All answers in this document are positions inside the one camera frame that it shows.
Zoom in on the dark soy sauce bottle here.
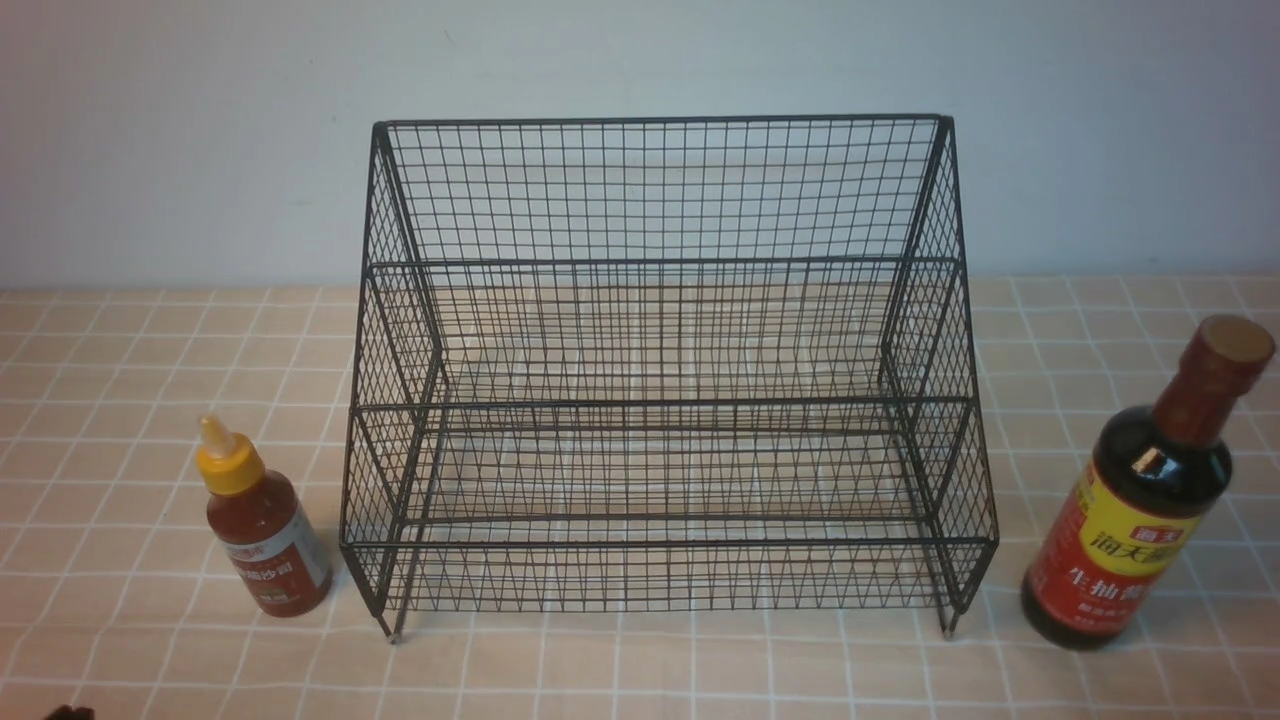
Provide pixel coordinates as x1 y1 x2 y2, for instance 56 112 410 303
1020 314 1277 651

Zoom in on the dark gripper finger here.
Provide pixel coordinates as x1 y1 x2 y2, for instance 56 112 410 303
44 705 96 720

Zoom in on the red sauce bottle yellow cap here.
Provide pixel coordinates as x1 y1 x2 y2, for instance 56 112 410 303
195 414 334 618

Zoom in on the black wire mesh shelf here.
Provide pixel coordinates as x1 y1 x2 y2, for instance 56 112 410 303
339 113 998 641

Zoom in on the peach checkered tablecloth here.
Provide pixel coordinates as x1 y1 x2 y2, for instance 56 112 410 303
1 275 1279 719

